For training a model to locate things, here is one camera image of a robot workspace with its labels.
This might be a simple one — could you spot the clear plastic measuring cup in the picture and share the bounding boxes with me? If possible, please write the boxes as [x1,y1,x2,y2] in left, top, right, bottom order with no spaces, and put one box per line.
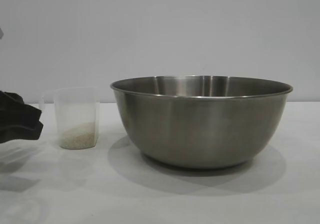
[39,87,102,150]

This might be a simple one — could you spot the white rice grains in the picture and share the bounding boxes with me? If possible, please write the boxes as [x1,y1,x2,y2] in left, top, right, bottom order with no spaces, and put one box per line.
[60,122,97,149]

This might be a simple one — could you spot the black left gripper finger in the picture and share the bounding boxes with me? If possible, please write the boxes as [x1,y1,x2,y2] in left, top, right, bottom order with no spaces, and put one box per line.
[0,121,44,145]
[0,90,42,135]

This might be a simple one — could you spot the stainless steel mixing bowl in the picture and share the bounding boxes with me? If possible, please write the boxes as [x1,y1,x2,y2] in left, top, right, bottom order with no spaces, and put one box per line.
[109,75,293,170]

